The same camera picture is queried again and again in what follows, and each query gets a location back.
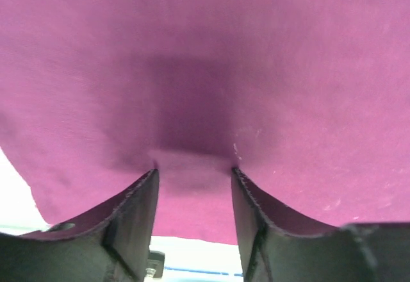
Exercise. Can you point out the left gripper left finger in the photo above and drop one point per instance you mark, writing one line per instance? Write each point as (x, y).
(109, 242)

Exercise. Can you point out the purple cloth wrap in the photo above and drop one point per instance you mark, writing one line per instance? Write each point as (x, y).
(310, 98)

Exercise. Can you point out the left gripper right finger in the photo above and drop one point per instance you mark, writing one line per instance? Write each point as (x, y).
(278, 243)

